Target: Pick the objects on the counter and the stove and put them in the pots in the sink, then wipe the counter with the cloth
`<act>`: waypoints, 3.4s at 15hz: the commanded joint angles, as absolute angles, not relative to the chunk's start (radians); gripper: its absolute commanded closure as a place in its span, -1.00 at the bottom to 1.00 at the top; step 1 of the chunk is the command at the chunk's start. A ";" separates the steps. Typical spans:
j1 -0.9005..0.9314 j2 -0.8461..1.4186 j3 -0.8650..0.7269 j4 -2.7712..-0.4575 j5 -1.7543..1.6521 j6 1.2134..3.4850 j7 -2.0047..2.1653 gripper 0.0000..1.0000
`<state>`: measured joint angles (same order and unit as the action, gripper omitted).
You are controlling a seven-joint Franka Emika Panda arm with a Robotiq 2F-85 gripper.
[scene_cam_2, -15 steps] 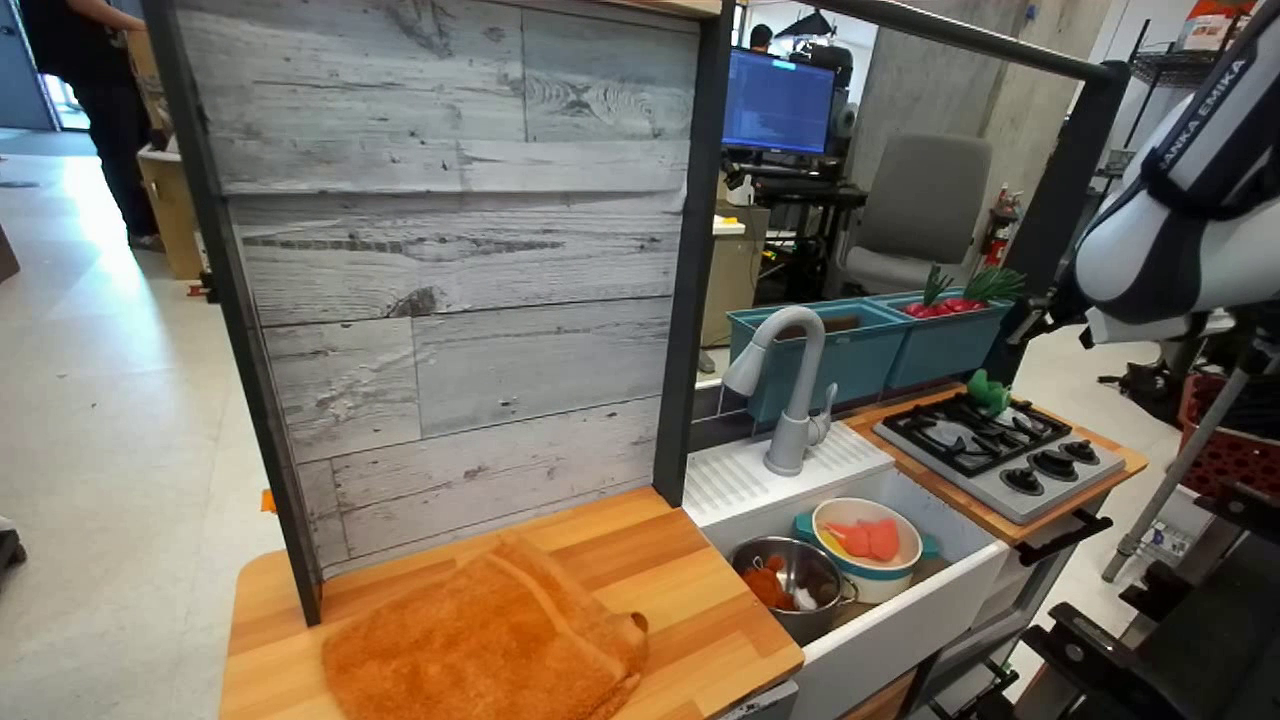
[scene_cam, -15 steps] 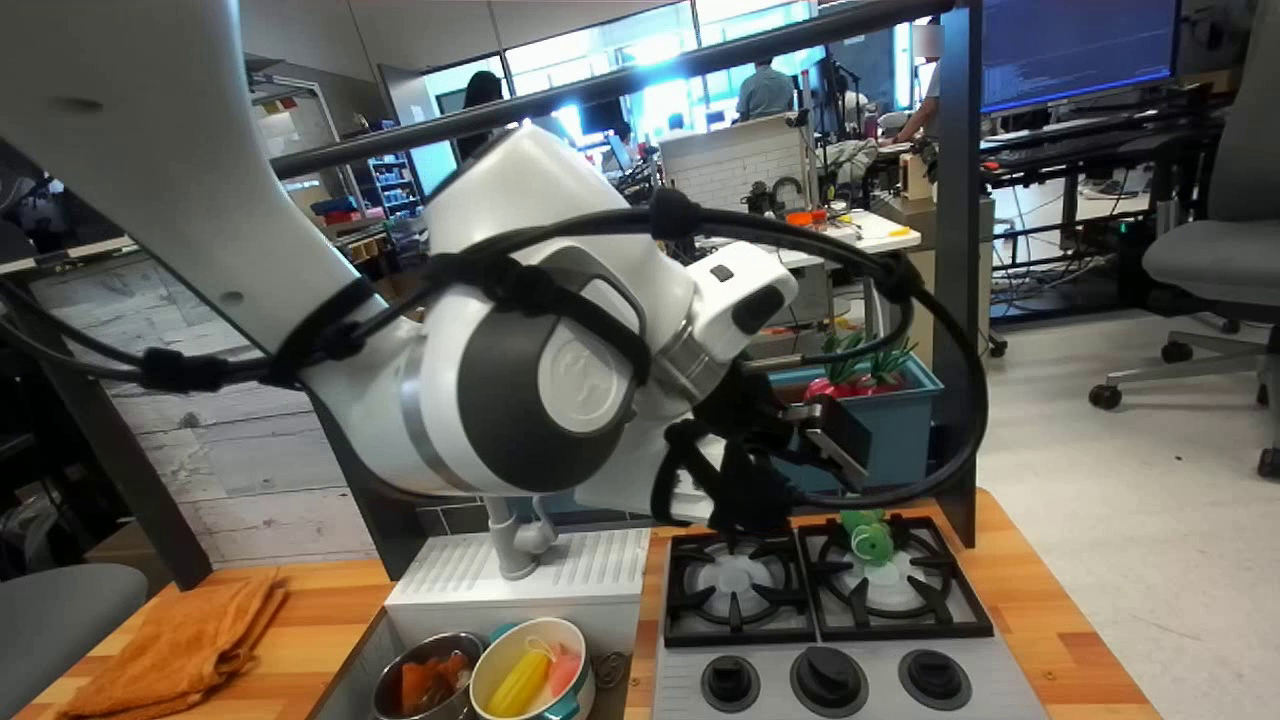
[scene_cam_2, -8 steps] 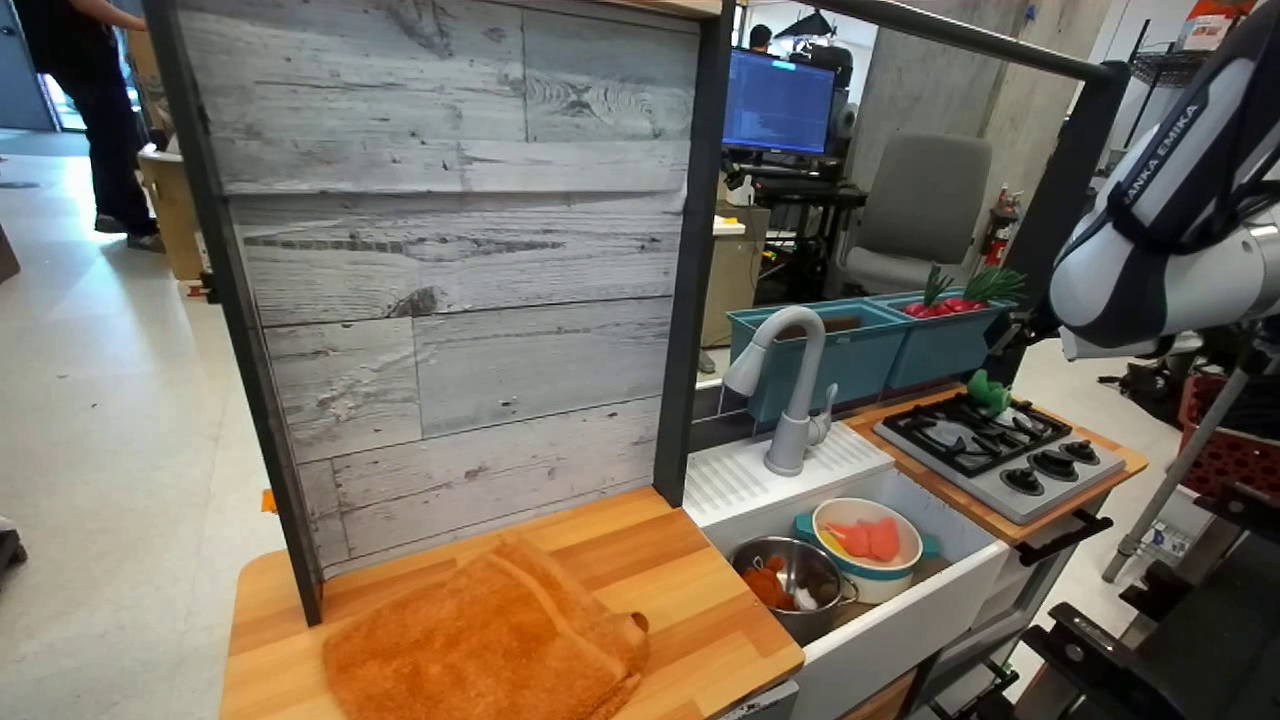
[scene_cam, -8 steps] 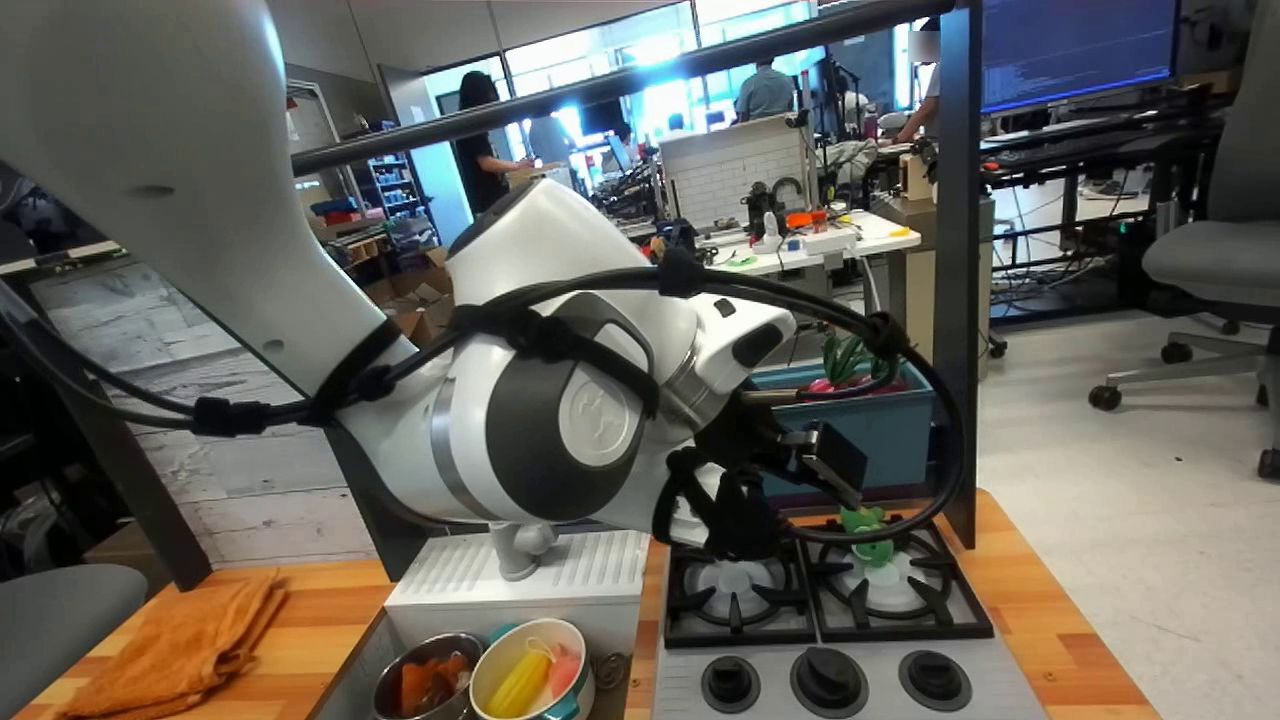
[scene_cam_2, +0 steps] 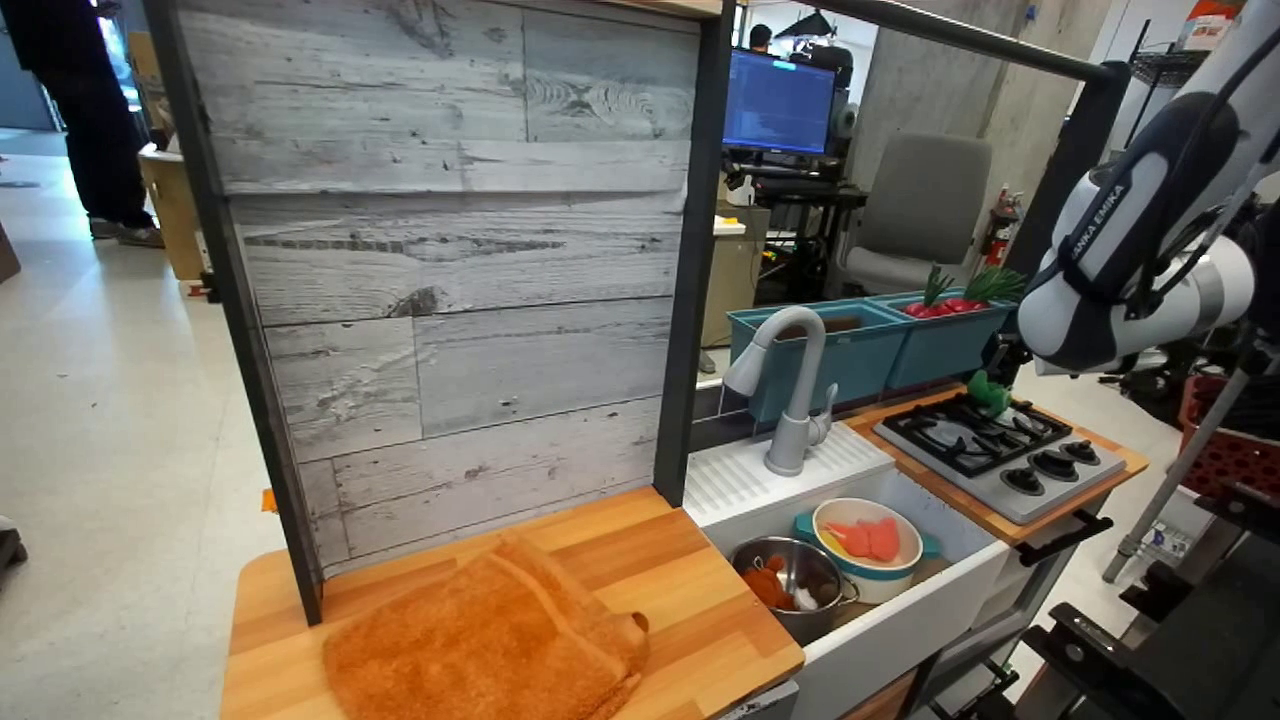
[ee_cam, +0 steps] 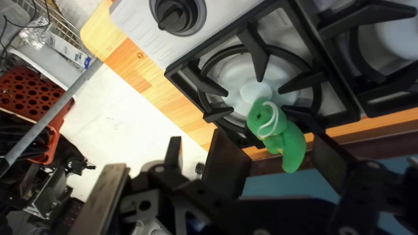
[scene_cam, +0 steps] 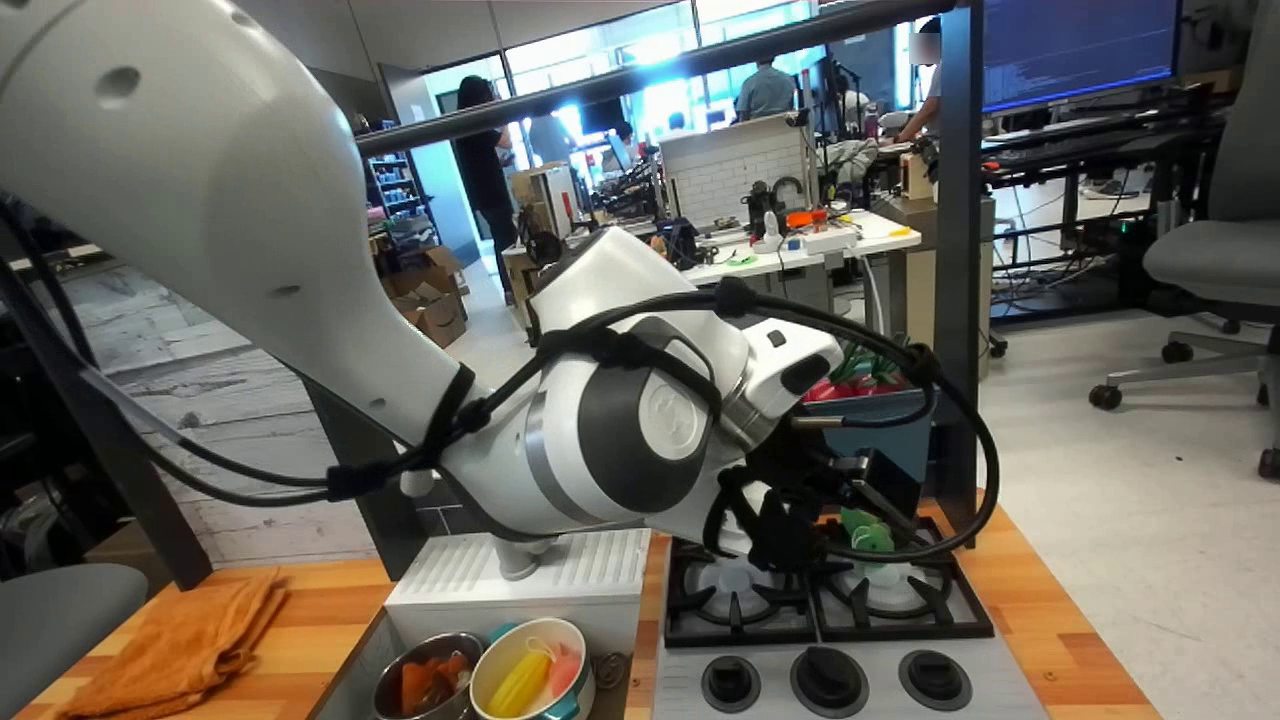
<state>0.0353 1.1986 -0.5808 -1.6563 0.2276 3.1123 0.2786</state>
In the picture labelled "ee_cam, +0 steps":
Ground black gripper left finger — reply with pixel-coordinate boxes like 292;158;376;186
143;135;194;207

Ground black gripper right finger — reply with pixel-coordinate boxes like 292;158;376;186
312;133;390;235

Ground green plush toy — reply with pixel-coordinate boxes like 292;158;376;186
246;96;309;175

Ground grey toy stove black grates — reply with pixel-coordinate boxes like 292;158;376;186
110;0;418;148

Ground black stove knob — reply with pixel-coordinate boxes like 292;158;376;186
149;0;208;38

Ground teal planter box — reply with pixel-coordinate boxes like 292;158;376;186
241;156;418;235

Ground grey metal pole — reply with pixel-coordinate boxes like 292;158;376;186
0;58;103;169

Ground red perforated crate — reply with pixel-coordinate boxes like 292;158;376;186
0;66;76;166

